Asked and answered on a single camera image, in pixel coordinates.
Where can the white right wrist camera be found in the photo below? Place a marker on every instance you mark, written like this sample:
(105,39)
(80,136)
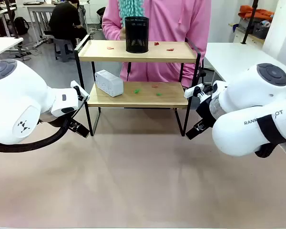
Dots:
(190,91)

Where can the white desk with grey legs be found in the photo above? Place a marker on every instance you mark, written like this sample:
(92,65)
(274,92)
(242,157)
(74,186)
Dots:
(38,9)

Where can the small white side table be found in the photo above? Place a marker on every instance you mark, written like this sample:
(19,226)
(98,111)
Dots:
(2,45)

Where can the large white side table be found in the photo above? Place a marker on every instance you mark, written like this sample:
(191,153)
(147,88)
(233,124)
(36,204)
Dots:
(228,55)

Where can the teal chenille duster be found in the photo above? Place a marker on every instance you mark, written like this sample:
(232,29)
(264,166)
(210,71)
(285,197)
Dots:
(128,8)

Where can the black chair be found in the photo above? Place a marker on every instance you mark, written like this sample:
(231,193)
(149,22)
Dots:
(203,71)

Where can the person's right forearm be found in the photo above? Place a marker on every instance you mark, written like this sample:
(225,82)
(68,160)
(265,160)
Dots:
(109,33)

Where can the grey stool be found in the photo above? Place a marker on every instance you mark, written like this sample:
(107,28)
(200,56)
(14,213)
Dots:
(63,47)

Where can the person's left forearm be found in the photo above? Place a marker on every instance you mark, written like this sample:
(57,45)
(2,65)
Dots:
(190,71)

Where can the seated person in black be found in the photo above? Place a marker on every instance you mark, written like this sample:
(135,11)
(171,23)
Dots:
(64,21)

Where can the black tripod pole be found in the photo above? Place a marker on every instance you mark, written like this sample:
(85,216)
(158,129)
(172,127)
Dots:
(11,16)

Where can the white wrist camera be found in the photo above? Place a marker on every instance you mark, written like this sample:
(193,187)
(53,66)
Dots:
(190,91)
(75,84)

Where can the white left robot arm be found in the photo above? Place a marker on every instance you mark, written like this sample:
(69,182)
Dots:
(14,95)

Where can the black backpack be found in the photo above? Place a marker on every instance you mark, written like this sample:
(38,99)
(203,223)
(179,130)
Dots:
(21,26)

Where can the person's right hand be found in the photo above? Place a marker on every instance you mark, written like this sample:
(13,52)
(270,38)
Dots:
(123,33)

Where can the orange cloth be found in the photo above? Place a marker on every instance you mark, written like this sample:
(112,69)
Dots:
(255,13)

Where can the black mesh pen cup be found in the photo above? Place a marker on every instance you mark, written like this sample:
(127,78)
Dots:
(136,35)

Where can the black storage crate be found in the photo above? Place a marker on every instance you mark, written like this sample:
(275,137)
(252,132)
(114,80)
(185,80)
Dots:
(261,31)

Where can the person in pink hoodie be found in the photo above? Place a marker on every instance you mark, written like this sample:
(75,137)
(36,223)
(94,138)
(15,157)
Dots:
(166,23)

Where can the two-tier wooden black-frame shelf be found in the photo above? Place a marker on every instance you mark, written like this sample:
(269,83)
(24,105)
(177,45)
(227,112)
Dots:
(138,56)

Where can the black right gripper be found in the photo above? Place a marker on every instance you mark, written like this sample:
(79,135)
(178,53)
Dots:
(205,112)

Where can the white rectangular speaker box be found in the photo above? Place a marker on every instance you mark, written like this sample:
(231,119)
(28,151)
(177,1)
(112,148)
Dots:
(108,83)

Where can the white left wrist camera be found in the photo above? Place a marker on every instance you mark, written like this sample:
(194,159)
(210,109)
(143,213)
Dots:
(75,84)

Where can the black stand pole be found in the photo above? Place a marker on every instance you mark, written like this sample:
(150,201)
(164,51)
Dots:
(251,19)

